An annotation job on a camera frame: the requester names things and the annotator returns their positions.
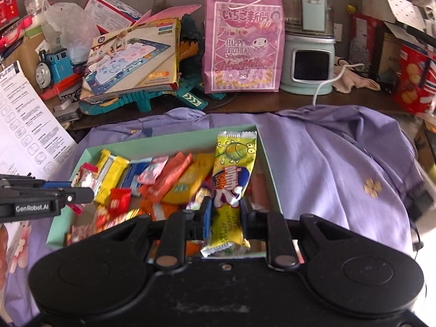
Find white instruction sheet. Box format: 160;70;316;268
0;60;79;181

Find brown cardboard box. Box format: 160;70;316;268
10;34;52;75

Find purple snack packet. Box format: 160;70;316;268
185;187;212;211

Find pink white candy packet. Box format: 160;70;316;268
137;156;169;185

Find orange snack packet silver seam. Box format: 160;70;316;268
139;186;191;223

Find red snack packet white label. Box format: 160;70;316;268
108;187;132;217

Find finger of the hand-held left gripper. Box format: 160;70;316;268
0;175;73;191
0;188;95;207

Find black white carton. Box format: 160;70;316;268
54;89;84;121

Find white plastic bag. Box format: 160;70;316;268
43;2;101;65

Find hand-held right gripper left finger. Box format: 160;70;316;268
99;196;214;270

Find white red toy box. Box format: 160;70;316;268
83;0;144;35

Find clear plastic cup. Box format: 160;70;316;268
25;0;46;16

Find white cable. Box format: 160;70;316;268
313;63;365;107

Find yellow foil snack packet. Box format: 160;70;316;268
93;148;131;205

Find purple floral cloth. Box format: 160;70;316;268
0;106;425;314

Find white dotted cardboard flap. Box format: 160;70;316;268
361;0;423;28

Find teal plastic toy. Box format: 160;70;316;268
80;82;227;113

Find yellow mango snack bar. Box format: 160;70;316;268
161;153;216;205

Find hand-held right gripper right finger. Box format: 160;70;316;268
239;198;362;270

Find pink cardboard sheet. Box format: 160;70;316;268
134;4;202;28

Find blue snack packet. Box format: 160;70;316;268
119;158;153;197

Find dark green dinosaur toy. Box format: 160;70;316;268
180;14;205;75

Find red biscuit tin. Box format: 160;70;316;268
392;43;436;114

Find mint green kitchen appliance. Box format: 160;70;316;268
279;0;338;95

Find beige cloth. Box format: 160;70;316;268
332;56;380;93

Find pink toy glasses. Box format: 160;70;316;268
0;14;43;48

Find mint green cardboard box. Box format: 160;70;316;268
46;123;283;259

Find yellow-green cartoon candy packet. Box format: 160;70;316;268
200;131;257;258

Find small pink cartoon packet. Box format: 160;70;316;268
70;163;99;191

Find red-orange snack packet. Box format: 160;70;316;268
146;153;193;205

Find drawing mat toy box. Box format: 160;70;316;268
82;19;182;103

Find pink gift bag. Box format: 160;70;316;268
202;0;286;94

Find blue toy train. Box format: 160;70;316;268
35;48;86;101

